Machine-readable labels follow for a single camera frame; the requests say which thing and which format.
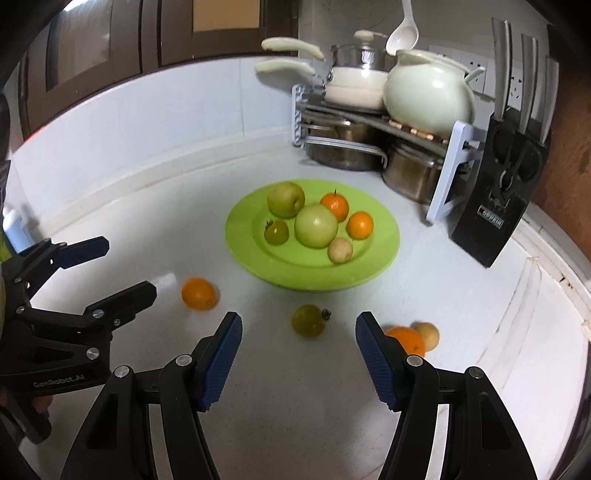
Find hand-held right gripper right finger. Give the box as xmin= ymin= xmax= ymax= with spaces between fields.
xmin=355 ymin=311 xmax=539 ymax=480

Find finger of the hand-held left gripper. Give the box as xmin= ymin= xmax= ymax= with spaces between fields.
xmin=16 ymin=281 xmax=158 ymax=344
xmin=9 ymin=236 xmax=110 ymax=302

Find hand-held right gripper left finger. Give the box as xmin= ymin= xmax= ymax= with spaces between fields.
xmin=60 ymin=311 xmax=244 ymax=480

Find large orange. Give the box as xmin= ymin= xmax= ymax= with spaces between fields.
xmin=181 ymin=277 xmax=218 ymax=311

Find green tomato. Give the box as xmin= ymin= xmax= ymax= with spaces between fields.
xmin=291 ymin=304 xmax=332 ymax=337
xmin=263 ymin=220 xmax=290 ymax=245

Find green plate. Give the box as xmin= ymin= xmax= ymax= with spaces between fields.
xmin=225 ymin=179 xmax=401 ymax=291

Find small tan fruit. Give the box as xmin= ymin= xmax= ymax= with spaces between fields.
xmin=328 ymin=237 xmax=354 ymax=264
xmin=412 ymin=322 xmax=440 ymax=352

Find small orange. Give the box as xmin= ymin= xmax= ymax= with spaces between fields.
xmin=346 ymin=211 xmax=374 ymax=240

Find light green apple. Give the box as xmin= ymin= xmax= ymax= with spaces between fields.
xmin=294 ymin=203 xmax=339 ymax=249

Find white pump bottle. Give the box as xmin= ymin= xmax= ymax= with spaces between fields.
xmin=2 ymin=205 xmax=28 ymax=252

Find green dish soap bottle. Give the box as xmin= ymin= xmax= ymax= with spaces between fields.
xmin=0 ymin=226 xmax=16 ymax=265

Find black knife block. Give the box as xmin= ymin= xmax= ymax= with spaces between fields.
xmin=450 ymin=106 xmax=552 ymax=268

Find tall steel pot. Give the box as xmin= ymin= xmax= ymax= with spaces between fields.
xmin=382 ymin=141 xmax=455 ymax=205

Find grey pot rack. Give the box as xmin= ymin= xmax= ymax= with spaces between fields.
xmin=291 ymin=83 xmax=483 ymax=225

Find wide steel pot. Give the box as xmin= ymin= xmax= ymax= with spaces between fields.
xmin=302 ymin=117 xmax=389 ymax=172

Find black kitchen scissors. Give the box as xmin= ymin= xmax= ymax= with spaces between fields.
xmin=489 ymin=127 xmax=546 ymax=204

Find wooden cutting board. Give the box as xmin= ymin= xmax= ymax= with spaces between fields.
xmin=533 ymin=83 xmax=591 ymax=259

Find white saucepan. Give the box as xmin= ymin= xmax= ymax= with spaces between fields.
xmin=255 ymin=61 xmax=386 ymax=112
xmin=261 ymin=37 xmax=389 ymax=93

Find white ceramic pot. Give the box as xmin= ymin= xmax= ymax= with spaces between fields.
xmin=383 ymin=49 xmax=486 ymax=139

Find steel pot with lid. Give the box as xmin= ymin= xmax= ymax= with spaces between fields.
xmin=330 ymin=30 xmax=393 ymax=75

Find white ladle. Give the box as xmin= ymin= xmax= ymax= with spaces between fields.
xmin=385 ymin=0 xmax=419 ymax=56

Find brown wall cabinet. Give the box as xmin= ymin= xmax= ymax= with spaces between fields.
xmin=18 ymin=0 xmax=301 ymax=139

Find white wall outlet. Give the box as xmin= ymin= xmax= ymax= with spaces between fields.
xmin=427 ymin=45 xmax=492 ymax=95
xmin=508 ymin=65 xmax=525 ymax=103

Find steel-handled knife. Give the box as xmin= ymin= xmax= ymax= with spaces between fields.
xmin=540 ymin=55 xmax=560 ymax=141
xmin=519 ymin=34 xmax=539 ymax=130
xmin=490 ymin=17 xmax=512 ymax=121

